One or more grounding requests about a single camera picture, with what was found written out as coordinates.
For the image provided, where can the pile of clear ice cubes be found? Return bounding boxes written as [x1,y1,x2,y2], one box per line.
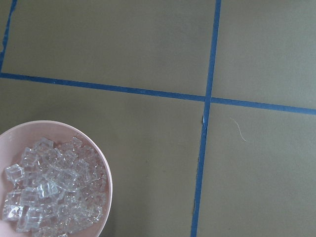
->
[2,137,107,237]

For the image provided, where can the pink bowl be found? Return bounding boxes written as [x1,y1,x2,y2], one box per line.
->
[0,120,113,237]

